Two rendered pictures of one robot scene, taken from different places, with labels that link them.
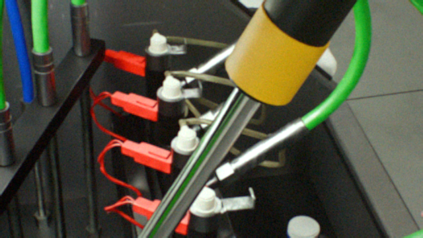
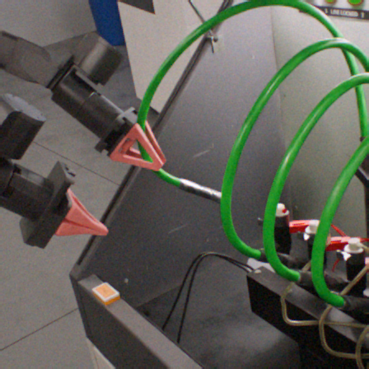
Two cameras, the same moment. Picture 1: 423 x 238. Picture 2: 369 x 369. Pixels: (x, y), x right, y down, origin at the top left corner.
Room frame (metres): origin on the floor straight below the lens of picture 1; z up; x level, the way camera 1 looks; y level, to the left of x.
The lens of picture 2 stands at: (1.36, -0.38, 1.62)
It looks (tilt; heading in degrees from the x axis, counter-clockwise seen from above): 26 degrees down; 165
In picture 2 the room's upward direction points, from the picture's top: 10 degrees counter-clockwise
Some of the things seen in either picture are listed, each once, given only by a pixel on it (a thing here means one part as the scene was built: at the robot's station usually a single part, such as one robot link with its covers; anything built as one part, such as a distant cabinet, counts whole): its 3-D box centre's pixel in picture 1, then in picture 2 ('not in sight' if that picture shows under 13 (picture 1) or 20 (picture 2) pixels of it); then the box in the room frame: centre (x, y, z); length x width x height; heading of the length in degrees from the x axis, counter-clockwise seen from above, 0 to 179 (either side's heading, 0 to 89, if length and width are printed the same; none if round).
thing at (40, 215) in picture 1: (36, 164); not in sight; (0.72, 0.21, 0.93); 0.02 x 0.02 x 0.19; 14
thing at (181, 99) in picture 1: (180, 170); (353, 310); (0.65, 0.03, 0.99); 0.05 x 0.03 x 0.21; 104
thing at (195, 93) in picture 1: (185, 91); (347, 250); (0.65, 0.03, 1.10); 0.03 x 0.02 x 0.01; 104
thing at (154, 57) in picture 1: (167, 125); not in sight; (0.73, 0.05, 0.99); 0.05 x 0.03 x 0.21; 104
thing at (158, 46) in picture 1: (158, 49); not in sight; (0.73, 0.06, 1.10); 0.02 x 0.02 x 0.03
